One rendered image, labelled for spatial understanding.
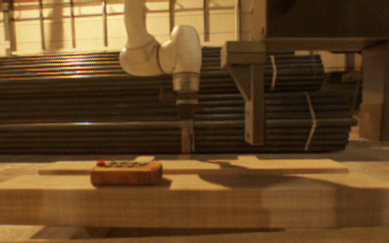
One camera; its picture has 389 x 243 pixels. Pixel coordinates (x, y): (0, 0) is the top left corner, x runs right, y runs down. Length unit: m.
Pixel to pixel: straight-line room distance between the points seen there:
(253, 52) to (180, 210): 0.41
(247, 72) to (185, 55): 0.44
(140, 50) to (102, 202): 0.45
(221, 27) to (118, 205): 9.27
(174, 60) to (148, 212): 0.43
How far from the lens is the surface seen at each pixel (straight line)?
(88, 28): 11.01
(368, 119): 0.29
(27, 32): 12.73
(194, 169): 0.65
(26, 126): 2.08
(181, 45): 0.65
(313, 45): 0.25
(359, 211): 0.64
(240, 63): 0.20
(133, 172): 0.53
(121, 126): 1.63
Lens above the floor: 0.39
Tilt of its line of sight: 4 degrees down
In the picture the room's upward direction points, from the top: 1 degrees counter-clockwise
